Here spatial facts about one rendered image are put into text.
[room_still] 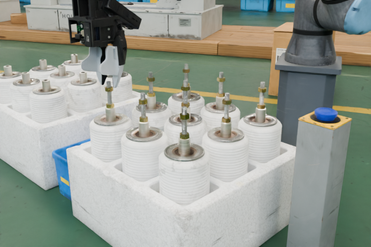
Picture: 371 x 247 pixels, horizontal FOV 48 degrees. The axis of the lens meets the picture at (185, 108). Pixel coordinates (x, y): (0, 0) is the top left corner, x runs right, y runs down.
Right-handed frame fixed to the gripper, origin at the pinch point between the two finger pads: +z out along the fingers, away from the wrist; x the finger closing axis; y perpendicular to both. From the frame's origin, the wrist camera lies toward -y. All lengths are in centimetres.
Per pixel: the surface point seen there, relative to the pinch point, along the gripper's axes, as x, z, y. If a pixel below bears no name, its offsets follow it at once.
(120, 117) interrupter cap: 0.8, 9.0, -1.5
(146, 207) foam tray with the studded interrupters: 20.0, 18.6, 11.5
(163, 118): 6.3, 10.6, -9.9
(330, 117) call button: 44.6, 1.9, -10.7
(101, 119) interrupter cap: -1.6, 9.0, 2.1
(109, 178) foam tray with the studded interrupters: 8.3, 17.3, 9.7
